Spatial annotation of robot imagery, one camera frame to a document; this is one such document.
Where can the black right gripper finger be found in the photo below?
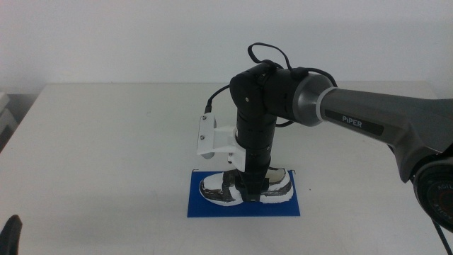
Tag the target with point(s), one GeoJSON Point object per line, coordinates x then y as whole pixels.
{"type": "Point", "coordinates": [255, 189]}

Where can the white and black sneaker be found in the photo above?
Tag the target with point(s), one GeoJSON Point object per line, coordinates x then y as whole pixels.
{"type": "Point", "coordinates": [216, 187]}

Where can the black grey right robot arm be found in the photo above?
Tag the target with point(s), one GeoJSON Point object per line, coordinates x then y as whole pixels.
{"type": "Point", "coordinates": [371, 110]}

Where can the blue rectangular mat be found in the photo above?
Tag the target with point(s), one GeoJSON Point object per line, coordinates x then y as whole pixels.
{"type": "Point", "coordinates": [212, 211]}

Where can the white side furniture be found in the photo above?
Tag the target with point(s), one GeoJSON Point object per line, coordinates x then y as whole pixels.
{"type": "Point", "coordinates": [5, 120]}

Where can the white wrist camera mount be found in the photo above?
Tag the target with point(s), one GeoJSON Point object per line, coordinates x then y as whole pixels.
{"type": "Point", "coordinates": [221, 140]}

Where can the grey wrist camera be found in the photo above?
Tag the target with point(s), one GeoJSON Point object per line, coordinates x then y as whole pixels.
{"type": "Point", "coordinates": [209, 156]}

